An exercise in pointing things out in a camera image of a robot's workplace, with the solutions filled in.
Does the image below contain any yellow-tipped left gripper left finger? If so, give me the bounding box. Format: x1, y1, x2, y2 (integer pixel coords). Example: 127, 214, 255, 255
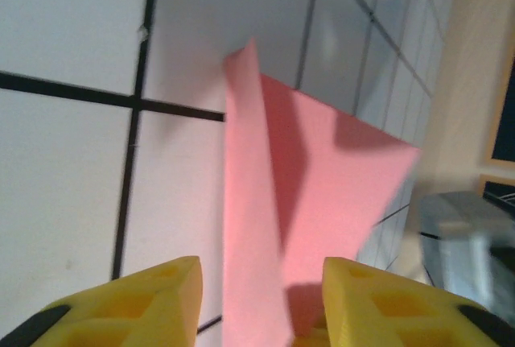
11, 255, 204, 347

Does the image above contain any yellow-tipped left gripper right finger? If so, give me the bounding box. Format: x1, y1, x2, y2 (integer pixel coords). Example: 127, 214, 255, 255
295, 256, 515, 347

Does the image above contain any pink cloth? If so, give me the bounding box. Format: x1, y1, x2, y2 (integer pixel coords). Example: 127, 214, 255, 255
220, 36, 423, 347

